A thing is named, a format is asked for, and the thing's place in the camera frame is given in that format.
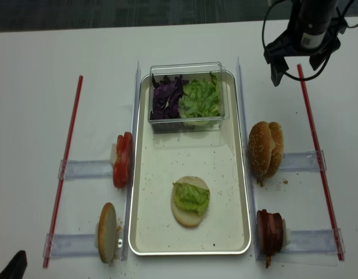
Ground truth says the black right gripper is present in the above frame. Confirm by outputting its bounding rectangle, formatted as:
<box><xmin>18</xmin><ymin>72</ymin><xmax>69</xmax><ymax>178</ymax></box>
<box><xmin>264</xmin><ymin>0</ymin><xmax>346</xmax><ymax>87</ymax></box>

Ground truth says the picked green lettuce piece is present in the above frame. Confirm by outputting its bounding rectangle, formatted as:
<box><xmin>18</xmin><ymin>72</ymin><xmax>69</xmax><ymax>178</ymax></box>
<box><xmin>173</xmin><ymin>181</ymin><xmax>210</xmax><ymax>216</ymax></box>

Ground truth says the green lettuce pile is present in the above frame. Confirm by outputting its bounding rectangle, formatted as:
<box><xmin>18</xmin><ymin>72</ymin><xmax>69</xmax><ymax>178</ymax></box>
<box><xmin>178</xmin><ymin>73</ymin><xmax>222</xmax><ymax>119</ymax></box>

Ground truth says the white stopper behind patties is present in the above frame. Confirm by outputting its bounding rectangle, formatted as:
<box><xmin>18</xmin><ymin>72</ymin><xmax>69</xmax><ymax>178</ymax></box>
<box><xmin>281</xmin><ymin>219</ymin><xmax>291</xmax><ymax>251</ymax></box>

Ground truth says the rear tomato slice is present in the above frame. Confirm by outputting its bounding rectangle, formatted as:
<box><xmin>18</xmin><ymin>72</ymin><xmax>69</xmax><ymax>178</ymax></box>
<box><xmin>116</xmin><ymin>131</ymin><xmax>133</xmax><ymax>159</ymax></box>

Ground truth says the tomato slice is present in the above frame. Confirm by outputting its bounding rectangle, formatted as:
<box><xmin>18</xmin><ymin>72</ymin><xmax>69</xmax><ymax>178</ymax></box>
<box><xmin>113</xmin><ymin>135</ymin><xmax>131</xmax><ymax>188</ymax></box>
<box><xmin>116</xmin><ymin>131</ymin><xmax>133</xmax><ymax>159</ymax></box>

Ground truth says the white stopper behind tomato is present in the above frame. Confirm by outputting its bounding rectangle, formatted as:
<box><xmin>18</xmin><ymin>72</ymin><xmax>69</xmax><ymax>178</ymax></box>
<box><xmin>110</xmin><ymin>143</ymin><xmax>118</xmax><ymax>167</ymax></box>

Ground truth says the front tomato slice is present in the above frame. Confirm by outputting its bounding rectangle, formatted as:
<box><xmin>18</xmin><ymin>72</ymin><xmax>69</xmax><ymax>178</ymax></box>
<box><xmin>113</xmin><ymin>135</ymin><xmax>131</xmax><ymax>188</ymax></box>

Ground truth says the right red strip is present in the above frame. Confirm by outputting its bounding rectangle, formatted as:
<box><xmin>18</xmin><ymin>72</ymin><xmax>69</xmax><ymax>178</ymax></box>
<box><xmin>297</xmin><ymin>64</ymin><xmax>345</xmax><ymax>262</ymax></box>

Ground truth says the red strip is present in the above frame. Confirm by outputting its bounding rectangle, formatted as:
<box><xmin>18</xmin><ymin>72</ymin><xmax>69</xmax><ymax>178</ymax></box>
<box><xmin>297</xmin><ymin>64</ymin><xmax>345</xmax><ymax>262</ymax></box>
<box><xmin>42</xmin><ymin>75</ymin><xmax>84</xmax><ymax>269</ymax></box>

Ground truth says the sesame bun rear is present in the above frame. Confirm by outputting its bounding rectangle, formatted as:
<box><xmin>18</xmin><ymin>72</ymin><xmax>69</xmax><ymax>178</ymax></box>
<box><xmin>266</xmin><ymin>122</ymin><xmax>284</xmax><ymax>177</ymax></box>

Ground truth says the sesame bun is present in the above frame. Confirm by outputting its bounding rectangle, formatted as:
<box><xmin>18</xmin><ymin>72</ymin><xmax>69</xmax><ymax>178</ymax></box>
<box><xmin>248</xmin><ymin>121</ymin><xmax>275</xmax><ymax>178</ymax></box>
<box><xmin>266</xmin><ymin>122</ymin><xmax>284</xmax><ymax>177</ymax></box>

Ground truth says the sesame bun top front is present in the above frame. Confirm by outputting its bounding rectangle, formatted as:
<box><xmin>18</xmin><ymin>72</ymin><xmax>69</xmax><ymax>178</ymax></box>
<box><xmin>248</xmin><ymin>121</ymin><xmax>275</xmax><ymax>178</ymax></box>

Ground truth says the clear plastic container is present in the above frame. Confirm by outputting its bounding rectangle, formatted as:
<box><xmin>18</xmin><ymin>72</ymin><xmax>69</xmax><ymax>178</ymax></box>
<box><xmin>148</xmin><ymin>62</ymin><xmax>228</xmax><ymax>133</ymax></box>

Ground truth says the upper right clear holder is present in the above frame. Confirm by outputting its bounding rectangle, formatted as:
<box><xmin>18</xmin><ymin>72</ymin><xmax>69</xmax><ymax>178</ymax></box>
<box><xmin>278</xmin><ymin>151</ymin><xmax>327</xmax><ymax>172</ymax></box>

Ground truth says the clear holder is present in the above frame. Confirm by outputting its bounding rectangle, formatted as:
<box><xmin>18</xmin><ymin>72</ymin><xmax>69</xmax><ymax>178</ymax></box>
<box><xmin>278</xmin><ymin>151</ymin><xmax>327</xmax><ymax>172</ymax></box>
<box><xmin>58</xmin><ymin>160</ymin><xmax>113</xmax><ymax>180</ymax></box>
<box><xmin>282</xmin><ymin>228</ymin><xmax>345</xmax><ymax>255</ymax></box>
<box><xmin>43</xmin><ymin>234</ymin><xmax>99</xmax><ymax>258</ymax></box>

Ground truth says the shredded purple cabbage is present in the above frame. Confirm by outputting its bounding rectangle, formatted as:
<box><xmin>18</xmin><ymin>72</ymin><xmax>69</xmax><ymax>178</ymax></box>
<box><xmin>150</xmin><ymin>75</ymin><xmax>189</xmax><ymax>120</ymax></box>

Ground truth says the silver metal tray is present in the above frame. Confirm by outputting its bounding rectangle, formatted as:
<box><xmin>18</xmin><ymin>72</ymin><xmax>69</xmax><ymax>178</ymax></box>
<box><xmin>128</xmin><ymin>72</ymin><xmax>251</xmax><ymax>256</ymax></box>

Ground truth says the bottom bun slice on tray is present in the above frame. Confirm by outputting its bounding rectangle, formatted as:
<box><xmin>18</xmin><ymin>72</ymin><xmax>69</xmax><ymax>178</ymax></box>
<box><xmin>170</xmin><ymin>176</ymin><xmax>207</xmax><ymax>228</ymax></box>

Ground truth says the lower right clear holder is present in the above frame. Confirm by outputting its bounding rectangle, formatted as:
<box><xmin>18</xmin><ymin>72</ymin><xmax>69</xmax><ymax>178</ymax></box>
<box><xmin>282</xmin><ymin>228</ymin><xmax>345</xmax><ymax>255</ymax></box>

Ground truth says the left red strip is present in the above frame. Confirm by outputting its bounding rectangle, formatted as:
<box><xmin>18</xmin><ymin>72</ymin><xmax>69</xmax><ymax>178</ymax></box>
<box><xmin>42</xmin><ymin>75</ymin><xmax>84</xmax><ymax>269</ymax></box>

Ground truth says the upper left clear holder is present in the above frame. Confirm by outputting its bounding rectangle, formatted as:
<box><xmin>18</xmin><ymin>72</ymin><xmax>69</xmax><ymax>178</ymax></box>
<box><xmin>58</xmin><ymin>160</ymin><xmax>113</xmax><ymax>180</ymax></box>

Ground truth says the upright bun slice left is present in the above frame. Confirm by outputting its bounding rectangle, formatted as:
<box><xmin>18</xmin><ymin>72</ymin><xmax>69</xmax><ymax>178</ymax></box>
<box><xmin>98</xmin><ymin>202</ymin><xmax>117</xmax><ymax>263</ymax></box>

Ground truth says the lower left clear holder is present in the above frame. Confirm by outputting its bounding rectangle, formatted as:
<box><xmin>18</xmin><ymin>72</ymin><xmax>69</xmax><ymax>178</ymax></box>
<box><xmin>43</xmin><ymin>234</ymin><xmax>99</xmax><ymax>258</ymax></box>

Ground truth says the black object bottom left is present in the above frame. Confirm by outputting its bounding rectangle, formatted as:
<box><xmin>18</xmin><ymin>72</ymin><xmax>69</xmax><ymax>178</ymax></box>
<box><xmin>0</xmin><ymin>250</ymin><xmax>27</xmax><ymax>279</ymax></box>

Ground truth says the right long clear rail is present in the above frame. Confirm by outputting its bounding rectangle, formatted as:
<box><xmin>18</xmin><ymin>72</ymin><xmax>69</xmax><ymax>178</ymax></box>
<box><xmin>236</xmin><ymin>57</ymin><xmax>262</xmax><ymax>261</ymax></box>

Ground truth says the long clear rail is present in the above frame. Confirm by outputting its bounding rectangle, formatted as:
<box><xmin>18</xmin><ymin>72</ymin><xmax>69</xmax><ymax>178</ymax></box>
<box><xmin>236</xmin><ymin>57</ymin><xmax>262</xmax><ymax>261</ymax></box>
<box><xmin>121</xmin><ymin>61</ymin><xmax>141</xmax><ymax>261</ymax></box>

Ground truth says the black camera cable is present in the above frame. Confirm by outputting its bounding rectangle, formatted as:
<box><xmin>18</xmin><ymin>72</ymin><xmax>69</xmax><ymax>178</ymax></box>
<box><xmin>260</xmin><ymin>0</ymin><xmax>358</xmax><ymax>81</ymax></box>

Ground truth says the left long clear rail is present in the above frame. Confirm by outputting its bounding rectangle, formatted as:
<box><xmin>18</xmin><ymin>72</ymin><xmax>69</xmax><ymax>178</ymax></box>
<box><xmin>121</xmin><ymin>61</ymin><xmax>141</xmax><ymax>261</ymax></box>

